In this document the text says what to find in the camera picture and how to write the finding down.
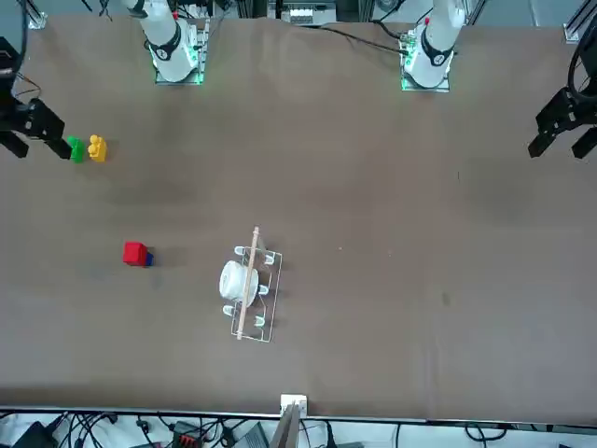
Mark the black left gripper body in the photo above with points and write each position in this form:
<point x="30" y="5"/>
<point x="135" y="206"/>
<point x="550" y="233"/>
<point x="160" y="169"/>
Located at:
<point x="583" y="105"/>

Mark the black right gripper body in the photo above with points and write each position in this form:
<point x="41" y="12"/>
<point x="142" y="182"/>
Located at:
<point x="16" y="114"/>

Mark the red wooden cube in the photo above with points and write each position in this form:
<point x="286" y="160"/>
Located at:
<point x="134" y="253"/>

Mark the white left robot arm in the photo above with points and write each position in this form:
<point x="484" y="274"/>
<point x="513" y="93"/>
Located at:
<point x="436" y="42"/>

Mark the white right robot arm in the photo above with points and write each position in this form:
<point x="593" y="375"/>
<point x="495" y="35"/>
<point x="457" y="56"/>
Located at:
<point x="165" y="42"/>

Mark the blue wooden cube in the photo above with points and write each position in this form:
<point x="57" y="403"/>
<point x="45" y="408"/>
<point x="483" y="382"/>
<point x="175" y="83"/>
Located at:
<point x="149" y="259"/>

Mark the green toy brick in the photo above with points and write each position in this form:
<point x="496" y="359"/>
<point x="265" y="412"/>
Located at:
<point x="77" y="151"/>

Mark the yellow toy brick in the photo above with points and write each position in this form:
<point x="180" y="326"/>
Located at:
<point x="98" y="150"/>

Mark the white cup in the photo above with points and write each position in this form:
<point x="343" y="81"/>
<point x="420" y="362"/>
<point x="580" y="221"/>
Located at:
<point x="233" y="282"/>

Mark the white power strip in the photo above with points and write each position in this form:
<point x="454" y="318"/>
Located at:
<point x="303" y="14"/>

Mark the large black power brick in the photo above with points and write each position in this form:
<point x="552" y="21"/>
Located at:
<point x="35" y="438"/>

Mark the black orange power hub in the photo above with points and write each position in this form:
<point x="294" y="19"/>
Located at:
<point x="189" y="436"/>

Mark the black power supply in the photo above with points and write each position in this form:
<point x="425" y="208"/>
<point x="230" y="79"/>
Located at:
<point x="252" y="438"/>

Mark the aluminium frame corner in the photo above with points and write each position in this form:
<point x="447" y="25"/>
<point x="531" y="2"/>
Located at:
<point x="37" y="19"/>
<point x="576" y="28"/>

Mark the aluminium camera post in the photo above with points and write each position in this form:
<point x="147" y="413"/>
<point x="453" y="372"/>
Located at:
<point x="293" y="424"/>

